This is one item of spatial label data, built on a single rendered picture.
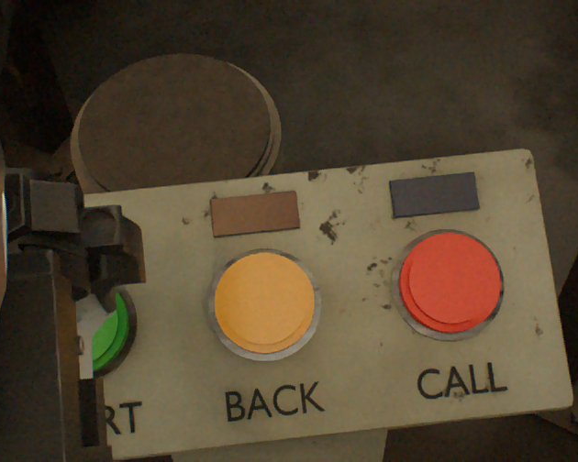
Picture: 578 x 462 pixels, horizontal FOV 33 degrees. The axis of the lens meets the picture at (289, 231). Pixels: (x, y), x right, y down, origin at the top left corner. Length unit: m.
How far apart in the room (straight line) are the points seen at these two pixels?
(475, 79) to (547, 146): 0.13
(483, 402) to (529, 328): 0.04
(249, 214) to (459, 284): 0.09
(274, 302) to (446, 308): 0.07
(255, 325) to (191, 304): 0.03
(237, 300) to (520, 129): 0.87
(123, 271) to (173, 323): 0.16
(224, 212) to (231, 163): 0.13
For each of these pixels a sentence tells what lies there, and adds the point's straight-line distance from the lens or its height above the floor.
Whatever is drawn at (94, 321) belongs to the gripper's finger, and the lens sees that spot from 0.30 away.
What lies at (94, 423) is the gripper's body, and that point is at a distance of 0.24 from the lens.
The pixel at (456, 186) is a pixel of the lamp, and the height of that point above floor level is 0.62.
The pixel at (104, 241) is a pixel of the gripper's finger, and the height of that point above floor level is 0.76.
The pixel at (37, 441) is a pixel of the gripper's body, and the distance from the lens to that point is 0.19.
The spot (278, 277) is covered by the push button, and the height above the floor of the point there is 0.61.
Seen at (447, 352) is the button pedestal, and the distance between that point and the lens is 0.40.
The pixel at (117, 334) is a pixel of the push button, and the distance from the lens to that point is 0.39.
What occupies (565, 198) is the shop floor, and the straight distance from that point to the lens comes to 1.17.
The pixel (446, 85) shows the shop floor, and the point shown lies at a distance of 1.25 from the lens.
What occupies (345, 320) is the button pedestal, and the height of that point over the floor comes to 0.60.
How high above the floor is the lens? 0.95
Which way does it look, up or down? 58 degrees down
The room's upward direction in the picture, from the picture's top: 3 degrees counter-clockwise
